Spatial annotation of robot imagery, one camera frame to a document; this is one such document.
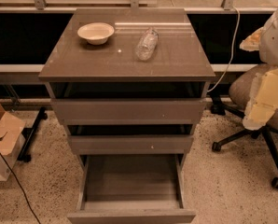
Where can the cardboard box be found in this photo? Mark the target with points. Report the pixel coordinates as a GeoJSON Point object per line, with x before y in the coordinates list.
{"type": "Point", "coordinates": [11, 141]}

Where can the office chair with brown seat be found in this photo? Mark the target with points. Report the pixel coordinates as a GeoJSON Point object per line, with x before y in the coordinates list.
{"type": "Point", "coordinates": [239, 95]}

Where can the drawer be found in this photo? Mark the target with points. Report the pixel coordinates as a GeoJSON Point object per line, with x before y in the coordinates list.
{"type": "Point", "coordinates": [132, 189]}
{"type": "Point", "coordinates": [130, 144]}
{"type": "Point", "coordinates": [127, 112]}

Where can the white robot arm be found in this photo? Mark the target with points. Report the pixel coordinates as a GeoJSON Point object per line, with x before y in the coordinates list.
{"type": "Point", "coordinates": [268, 47]}

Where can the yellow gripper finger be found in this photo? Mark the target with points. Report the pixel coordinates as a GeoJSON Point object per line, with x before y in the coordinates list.
{"type": "Point", "coordinates": [251, 43]}

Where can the white bowl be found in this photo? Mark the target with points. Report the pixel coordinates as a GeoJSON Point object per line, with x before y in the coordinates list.
{"type": "Point", "coordinates": [96, 33]}

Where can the grey drawer cabinet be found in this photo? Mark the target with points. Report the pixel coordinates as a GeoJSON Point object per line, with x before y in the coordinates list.
{"type": "Point", "coordinates": [177, 70]}

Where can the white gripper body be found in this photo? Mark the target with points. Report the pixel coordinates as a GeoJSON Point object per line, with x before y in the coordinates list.
{"type": "Point", "coordinates": [275, 42]}

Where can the clear plastic bottle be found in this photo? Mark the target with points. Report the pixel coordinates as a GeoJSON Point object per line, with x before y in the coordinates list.
{"type": "Point", "coordinates": [146, 45]}

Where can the black stand leg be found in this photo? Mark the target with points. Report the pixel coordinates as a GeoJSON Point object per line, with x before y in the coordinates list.
{"type": "Point", "coordinates": [29, 134]}

